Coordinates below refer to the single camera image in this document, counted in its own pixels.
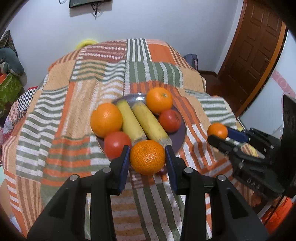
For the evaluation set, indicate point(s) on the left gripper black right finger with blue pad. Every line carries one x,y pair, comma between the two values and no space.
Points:
232,218

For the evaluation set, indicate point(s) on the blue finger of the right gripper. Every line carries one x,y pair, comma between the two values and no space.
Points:
256,138

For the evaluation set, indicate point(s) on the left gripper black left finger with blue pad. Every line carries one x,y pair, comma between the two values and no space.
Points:
63,218

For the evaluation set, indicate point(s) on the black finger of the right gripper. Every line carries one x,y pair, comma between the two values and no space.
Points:
226,147

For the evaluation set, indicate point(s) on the small mandarin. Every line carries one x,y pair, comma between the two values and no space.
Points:
218,130
147,157

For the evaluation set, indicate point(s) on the red tomato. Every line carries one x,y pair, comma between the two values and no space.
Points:
170,120
114,144

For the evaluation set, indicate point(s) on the yellow corn cob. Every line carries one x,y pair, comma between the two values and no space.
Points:
130,125
150,124

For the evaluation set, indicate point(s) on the large orange with sticker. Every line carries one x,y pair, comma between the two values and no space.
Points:
106,119

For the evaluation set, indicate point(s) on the white wardrobe heart decals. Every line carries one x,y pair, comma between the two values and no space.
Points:
266,112

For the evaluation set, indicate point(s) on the dark red grapes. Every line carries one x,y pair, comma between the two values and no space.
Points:
163,171

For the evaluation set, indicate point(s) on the striped patchwork blanket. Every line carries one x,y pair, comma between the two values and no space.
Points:
54,139

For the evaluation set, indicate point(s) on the blue grey backpack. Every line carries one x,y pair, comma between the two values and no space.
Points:
192,60

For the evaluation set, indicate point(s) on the brown wooden door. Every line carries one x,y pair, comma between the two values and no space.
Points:
253,54

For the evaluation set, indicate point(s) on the checkered quilt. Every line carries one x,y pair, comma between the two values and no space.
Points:
18,110

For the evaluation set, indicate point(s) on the green patterned storage box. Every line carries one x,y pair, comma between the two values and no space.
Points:
10,89

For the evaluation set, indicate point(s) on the grey plush toy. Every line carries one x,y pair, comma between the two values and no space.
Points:
10,62

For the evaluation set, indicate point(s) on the patterned dark cushion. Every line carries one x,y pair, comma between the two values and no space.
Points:
7,42

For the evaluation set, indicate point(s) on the small black wall monitor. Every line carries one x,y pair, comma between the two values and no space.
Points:
77,3

